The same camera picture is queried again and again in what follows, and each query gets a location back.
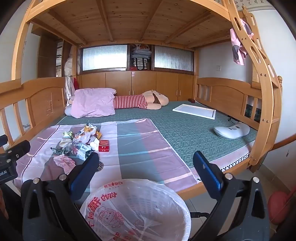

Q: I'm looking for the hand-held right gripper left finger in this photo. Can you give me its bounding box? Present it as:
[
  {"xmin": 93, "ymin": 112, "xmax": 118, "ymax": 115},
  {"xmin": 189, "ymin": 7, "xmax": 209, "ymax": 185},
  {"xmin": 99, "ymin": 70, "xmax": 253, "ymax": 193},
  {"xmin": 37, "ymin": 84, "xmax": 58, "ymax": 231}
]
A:
[{"xmin": 22, "ymin": 152, "xmax": 100, "ymax": 241}]

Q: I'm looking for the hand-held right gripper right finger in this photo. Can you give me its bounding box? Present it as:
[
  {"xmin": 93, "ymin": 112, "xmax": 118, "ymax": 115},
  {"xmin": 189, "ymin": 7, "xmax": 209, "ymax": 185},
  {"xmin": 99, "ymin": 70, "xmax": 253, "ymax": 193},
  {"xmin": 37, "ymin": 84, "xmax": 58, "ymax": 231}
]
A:
[{"xmin": 193, "ymin": 151, "xmax": 270, "ymax": 241}]

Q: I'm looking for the red printed plastic bag liner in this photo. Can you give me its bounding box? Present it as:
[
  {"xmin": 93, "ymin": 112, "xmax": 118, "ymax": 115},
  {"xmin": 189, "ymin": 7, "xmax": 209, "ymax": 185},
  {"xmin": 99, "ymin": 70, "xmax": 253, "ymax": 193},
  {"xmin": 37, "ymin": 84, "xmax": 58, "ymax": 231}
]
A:
[{"xmin": 80, "ymin": 178, "xmax": 192, "ymax": 241}]

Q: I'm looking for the white waste basket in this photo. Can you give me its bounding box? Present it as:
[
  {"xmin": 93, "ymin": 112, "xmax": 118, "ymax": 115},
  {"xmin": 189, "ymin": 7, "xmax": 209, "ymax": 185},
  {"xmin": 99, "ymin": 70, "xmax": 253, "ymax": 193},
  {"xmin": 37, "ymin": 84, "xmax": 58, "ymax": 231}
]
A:
[{"xmin": 92, "ymin": 182, "xmax": 192, "ymax": 241}]

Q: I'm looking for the pink plastic bag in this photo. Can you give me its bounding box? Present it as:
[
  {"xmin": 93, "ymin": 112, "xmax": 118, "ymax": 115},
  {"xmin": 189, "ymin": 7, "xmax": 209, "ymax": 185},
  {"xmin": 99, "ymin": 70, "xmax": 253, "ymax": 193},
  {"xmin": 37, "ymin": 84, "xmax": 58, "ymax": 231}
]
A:
[{"xmin": 54, "ymin": 156, "xmax": 76, "ymax": 175}]

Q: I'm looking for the clear plastic bag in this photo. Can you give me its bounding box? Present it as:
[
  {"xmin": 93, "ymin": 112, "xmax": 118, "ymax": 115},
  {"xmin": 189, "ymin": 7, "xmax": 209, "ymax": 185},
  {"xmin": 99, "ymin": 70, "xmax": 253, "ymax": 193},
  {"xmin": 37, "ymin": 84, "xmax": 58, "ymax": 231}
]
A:
[{"xmin": 73, "ymin": 134, "xmax": 92, "ymax": 149}]

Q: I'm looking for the dark crumpled wrapper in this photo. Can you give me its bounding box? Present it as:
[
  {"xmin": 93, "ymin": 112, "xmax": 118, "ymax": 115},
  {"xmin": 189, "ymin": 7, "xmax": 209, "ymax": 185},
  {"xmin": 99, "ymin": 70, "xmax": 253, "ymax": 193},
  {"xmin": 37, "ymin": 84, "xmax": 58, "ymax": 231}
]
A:
[{"xmin": 50, "ymin": 147, "xmax": 70, "ymax": 156}]

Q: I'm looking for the white striped sock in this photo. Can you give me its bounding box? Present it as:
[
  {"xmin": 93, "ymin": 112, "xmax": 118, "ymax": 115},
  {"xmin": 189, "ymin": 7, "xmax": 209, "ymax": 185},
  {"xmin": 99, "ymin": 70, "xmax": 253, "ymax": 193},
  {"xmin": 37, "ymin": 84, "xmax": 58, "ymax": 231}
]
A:
[{"xmin": 59, "ymin": 137, "xmax": 74, "ymax": 149}]

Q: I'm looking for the green patterned bed mat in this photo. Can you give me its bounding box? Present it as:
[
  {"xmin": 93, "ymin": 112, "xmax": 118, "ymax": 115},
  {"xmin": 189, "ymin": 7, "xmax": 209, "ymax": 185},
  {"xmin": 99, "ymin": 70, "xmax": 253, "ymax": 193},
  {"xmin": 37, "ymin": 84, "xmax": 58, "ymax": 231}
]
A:
[{"xmin": 54, "ymin": 101, "xmax": 258, "ymax": 171}]

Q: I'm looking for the pink grey checked sheet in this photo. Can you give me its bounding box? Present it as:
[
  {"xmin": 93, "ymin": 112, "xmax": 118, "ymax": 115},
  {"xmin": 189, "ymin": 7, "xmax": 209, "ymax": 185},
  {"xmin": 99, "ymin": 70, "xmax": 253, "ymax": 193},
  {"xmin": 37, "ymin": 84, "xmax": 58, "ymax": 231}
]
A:
[{"xmin": 15, "ymin": 118, "xmax": 201, "ymax": 193}]

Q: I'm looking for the pink pillow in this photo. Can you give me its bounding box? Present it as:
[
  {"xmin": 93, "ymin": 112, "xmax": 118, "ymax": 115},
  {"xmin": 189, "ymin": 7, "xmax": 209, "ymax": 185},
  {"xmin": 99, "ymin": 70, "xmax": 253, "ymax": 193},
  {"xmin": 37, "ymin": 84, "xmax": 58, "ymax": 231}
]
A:
[{"xmin": 70, "ymin": 88, "xmax": 117, "ymax": 118}]

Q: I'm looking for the red striped plush toy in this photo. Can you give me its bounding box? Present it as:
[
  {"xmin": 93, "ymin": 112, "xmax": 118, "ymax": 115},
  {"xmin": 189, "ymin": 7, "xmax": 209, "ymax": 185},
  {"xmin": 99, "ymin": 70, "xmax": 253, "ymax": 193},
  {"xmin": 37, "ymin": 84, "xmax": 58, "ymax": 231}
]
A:
[{"xmin": 113, "ymin": 90, "xmax": 169, "ymax": 110}]

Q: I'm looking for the red round object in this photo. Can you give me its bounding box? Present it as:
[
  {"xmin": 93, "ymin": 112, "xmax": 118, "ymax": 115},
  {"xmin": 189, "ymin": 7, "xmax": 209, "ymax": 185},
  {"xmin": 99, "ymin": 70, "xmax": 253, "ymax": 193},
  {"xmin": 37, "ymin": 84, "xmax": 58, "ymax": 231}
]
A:
[{"xmin": 268, "ymin": 191, "xmax": 293, "ymax": 225}]

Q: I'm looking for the white bundled bedding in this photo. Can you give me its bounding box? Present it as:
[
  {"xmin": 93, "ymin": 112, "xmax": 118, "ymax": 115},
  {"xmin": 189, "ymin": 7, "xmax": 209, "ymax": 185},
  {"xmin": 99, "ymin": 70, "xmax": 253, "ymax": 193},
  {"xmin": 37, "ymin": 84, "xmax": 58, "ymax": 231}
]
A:
[{"xmin": 63, "ymin": 57, "xmax": 82, "ymax": 78}]

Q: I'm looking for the ribbed glass cabinet panel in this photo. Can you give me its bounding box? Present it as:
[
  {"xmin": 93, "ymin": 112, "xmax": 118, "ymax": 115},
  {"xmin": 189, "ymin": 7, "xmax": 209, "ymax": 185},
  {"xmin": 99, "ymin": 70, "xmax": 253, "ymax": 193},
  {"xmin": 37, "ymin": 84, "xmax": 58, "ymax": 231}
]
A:
[
  {"xmin": 82, "ymin": 45, "xmax": 128, "ymax": 71},
  {"xmin": 154, "ymin": 45, "xmax": 194, "ymax": 72}
]

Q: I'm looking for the wooden bed ladder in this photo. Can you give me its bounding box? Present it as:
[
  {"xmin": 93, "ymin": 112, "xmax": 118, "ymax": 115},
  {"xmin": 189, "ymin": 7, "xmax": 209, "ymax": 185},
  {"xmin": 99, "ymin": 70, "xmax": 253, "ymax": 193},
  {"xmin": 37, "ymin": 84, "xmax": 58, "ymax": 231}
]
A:
[{"xmin": 225, "ymin": 0, "xmax": 284, "ymax": 173}]

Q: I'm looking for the stack of stored bags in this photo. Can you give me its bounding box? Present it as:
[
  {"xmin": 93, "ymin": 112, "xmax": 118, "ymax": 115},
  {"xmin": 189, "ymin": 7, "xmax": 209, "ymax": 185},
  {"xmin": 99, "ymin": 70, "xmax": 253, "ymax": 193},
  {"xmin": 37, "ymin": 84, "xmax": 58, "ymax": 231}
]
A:
[{"xmin": 129, "ymin": 44, "xmax": 152, "ymax": 70}]

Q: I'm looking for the pink hanging garment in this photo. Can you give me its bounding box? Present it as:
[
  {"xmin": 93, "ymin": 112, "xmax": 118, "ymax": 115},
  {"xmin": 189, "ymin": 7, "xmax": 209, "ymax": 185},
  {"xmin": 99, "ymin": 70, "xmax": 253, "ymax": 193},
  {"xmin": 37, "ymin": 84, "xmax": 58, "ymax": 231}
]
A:
[{"xmin": 230, "ymin": 19, "xmax": 254, "ymax": 66}]

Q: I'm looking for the black floor cable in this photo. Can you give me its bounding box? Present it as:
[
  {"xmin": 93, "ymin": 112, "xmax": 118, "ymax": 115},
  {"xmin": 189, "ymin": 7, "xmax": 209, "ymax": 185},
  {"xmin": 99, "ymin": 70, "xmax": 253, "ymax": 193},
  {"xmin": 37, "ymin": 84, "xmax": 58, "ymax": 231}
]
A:
[{"xmin": 191, "ymin": 211, "xmax": 210, "ymax": 219}]

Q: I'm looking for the wooden bunk bed frame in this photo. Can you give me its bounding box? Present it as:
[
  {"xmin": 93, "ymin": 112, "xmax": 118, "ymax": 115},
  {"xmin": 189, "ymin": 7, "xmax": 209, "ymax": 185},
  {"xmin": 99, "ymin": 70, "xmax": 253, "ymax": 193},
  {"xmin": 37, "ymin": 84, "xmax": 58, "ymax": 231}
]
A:
[{"xmin": 0, "ymin": 0, "xmax": 284, "ymax": 202}]

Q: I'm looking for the white rectangular frame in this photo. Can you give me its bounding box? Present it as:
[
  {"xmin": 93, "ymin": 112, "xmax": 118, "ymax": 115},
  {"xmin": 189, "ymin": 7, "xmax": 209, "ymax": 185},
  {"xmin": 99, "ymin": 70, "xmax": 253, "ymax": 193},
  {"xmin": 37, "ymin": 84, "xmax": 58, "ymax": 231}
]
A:
[{"xmin": 172, "ymin": 103, "xmax": 216, "ymax": 120}]

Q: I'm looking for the wooden wall cabinet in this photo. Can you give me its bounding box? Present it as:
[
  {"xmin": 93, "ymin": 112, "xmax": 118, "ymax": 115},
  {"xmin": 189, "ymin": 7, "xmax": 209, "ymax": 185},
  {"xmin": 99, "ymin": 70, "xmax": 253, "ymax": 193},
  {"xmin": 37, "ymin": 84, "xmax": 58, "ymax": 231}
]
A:
[{"xmin": 77, "ymin": 43, "xmax": 199, "ymax": 102}]

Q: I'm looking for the calligraphy wall scroll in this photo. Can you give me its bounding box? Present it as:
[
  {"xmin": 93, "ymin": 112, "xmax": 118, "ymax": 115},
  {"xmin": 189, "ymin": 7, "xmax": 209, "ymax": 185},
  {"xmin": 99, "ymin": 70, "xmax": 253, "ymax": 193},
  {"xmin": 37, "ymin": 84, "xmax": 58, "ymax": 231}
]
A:
[{"xmin": 232, "ymin": 0, "xmax": 271, "ymax": 12}]

